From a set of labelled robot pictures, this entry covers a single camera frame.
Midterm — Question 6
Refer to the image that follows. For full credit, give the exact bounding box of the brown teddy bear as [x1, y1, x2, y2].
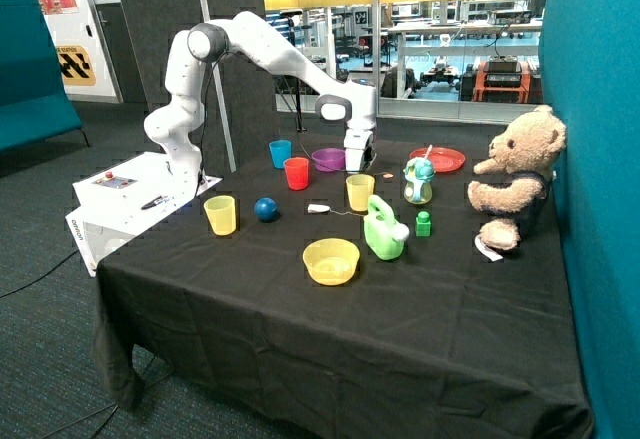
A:
[467, 105, 566, 261]

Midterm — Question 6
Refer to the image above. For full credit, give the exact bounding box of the black tablecloth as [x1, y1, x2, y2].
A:
[93, 146, 594, 438]

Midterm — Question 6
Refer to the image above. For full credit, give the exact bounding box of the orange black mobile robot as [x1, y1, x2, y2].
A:
[458, 56, 543, 105]

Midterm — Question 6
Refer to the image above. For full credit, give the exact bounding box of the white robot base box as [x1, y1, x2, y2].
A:
[66, 152, 221, 276]

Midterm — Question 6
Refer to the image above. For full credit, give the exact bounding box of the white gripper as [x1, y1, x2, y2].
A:
[343, 131, 376, 173]

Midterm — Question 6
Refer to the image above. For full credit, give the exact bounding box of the purple plastic bowl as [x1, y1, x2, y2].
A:
[311, 148, 346, 173]

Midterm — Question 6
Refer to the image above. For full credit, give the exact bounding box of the red plastic cup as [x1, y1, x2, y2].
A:
[284, 157, 310, 191]

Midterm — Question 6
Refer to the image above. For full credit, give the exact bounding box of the green toy watering can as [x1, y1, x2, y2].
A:
[364, 194, 410, 261]

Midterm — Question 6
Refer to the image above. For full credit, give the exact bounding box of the red plastic plate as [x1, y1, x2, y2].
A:
[427, 146, 466, 173]

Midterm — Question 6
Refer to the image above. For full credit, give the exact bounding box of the teal partition wall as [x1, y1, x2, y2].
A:
[540, 0, 639, 438]

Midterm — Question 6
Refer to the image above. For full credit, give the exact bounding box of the yellow cup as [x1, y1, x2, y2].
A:
[204, 195, 236, 236]
[345, 174, 375, 212]

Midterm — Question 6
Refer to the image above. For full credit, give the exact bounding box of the yellow cup near centre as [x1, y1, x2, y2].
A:
[345, 174, 375, 212]

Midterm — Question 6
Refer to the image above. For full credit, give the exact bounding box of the white tea bag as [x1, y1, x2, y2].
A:
[306, 203, 366, 218]

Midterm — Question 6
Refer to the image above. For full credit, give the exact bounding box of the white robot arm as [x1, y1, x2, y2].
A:
[144, 11, 376, 193]

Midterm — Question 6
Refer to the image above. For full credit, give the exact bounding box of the black floor cable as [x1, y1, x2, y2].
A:
[0, 248, 81, 300]

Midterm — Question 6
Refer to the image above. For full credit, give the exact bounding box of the yellow black wall sign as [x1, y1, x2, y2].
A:
[56, 45, 96, 87]

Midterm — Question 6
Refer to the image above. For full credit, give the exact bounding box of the teal baby sippy cup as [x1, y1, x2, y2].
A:
[403, 145, 435, 205]

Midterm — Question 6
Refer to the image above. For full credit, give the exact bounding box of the yellow plastic bowl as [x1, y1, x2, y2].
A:
[302, 238, 360, 286]

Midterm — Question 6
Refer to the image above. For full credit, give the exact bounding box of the yellow cup on left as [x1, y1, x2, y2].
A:
[204, 195, 236, 236]

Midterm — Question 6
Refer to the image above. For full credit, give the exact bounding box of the teal bench seat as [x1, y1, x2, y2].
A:
[0, 0, 83, 151]

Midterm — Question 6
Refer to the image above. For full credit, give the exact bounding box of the green toy block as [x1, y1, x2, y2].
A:
[415, 210, 432, 237]

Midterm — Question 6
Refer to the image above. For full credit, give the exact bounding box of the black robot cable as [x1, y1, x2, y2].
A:
[192, 48, 351, 200]

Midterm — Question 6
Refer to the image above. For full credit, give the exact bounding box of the blue plastic cup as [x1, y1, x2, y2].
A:
[269, 139, 292, 169]

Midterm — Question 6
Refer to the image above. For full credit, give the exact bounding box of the dark blue ball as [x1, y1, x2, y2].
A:
[254, 197, 280, 223]

